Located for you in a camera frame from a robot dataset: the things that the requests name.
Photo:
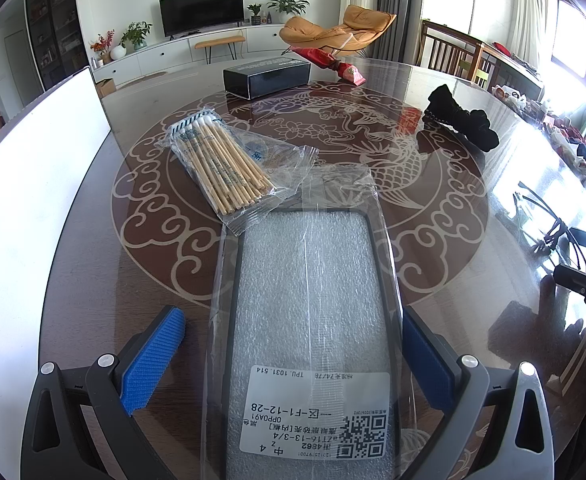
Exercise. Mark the wooden bench black legs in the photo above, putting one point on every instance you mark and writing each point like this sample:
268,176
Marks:
220,41

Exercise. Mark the cotton swab packet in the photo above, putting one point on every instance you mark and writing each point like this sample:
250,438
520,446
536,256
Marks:
223,165

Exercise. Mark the cardboard box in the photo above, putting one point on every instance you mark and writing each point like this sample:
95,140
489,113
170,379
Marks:
105,87

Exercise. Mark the black velvet hair clip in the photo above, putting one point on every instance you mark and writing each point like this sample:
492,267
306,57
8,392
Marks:
463,115

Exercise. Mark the thin black eyeglasses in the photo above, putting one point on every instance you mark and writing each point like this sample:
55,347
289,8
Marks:
547,244

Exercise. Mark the pile of household clutter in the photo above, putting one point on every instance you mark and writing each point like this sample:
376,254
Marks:
568,135

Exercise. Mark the black television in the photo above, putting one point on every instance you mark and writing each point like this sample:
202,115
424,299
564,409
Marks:
200,10

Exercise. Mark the small potted plant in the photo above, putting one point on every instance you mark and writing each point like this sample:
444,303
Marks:
254,12

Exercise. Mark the red snack packet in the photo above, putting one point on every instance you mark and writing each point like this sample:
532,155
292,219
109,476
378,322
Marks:
323,57

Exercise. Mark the long black box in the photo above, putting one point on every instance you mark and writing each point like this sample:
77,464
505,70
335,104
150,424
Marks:
268,77

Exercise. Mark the red flower arrangement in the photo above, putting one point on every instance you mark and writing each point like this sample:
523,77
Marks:
102,45

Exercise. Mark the white round vase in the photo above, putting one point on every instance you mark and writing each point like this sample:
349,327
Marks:
118,52

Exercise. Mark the patterned glass desktop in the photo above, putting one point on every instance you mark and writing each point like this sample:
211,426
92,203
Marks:
473,185

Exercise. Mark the orange lounge chair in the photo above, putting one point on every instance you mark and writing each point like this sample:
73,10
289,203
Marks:
358,22

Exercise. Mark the large leafy potted plant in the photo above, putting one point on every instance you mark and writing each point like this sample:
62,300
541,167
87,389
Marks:
288,5

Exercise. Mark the green potted plant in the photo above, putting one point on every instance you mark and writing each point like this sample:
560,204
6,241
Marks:
135,34

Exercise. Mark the white television console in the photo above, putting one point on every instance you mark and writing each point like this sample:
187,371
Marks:
173,55

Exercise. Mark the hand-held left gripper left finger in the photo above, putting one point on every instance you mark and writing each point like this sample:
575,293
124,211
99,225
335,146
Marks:
153,360

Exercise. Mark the white storage box cork bottom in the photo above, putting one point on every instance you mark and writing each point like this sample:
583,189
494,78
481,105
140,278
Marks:
33,185

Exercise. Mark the black display cabinet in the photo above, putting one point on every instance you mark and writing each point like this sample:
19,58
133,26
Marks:
53,25

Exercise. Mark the clear packet blue print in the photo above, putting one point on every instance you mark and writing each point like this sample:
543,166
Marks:
285,155

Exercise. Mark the phone case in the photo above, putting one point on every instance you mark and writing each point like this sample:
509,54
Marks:
313,285

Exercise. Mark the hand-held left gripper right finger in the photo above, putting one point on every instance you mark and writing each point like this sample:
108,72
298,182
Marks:
425,360

